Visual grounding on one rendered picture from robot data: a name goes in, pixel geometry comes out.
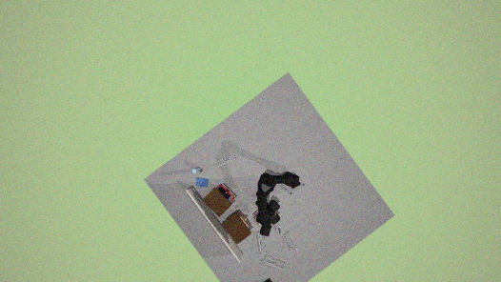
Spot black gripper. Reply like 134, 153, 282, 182
255, 201, 280, 225

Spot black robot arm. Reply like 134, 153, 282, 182
256, 172, 301, 236

